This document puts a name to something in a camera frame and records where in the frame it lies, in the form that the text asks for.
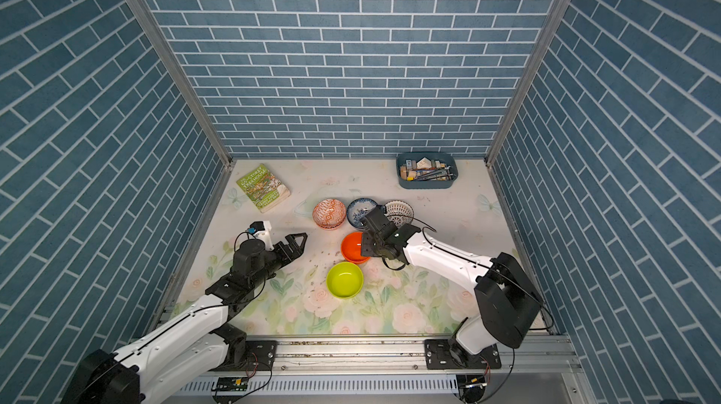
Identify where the green paperback book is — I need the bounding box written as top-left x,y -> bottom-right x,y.
236,164 -> 291,214

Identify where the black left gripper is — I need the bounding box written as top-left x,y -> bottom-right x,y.
248,231 -> 308,291

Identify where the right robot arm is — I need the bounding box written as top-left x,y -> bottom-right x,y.
360,206 -> 545,368

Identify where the plain orange bowl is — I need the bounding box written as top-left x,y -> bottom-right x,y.
341,231 -> 370,265

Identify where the lime green bowl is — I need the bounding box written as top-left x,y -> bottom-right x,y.
326,261 -> 364,299

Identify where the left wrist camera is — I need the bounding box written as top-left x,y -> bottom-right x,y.
248,221 -> 273,251

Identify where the metal mounting rail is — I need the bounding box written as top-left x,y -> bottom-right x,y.
153,335 -> 594,403

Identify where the brown patterned white bowl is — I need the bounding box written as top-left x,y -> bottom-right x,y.
383,199 -> 414,228

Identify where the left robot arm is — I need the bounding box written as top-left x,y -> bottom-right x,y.
62,232 -> 308,403

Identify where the teal plastic bin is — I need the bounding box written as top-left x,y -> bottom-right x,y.
395,152 -> 459,190

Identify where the orange geometric patterned bowl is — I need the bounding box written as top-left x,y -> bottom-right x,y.
312,199 -> 347,229

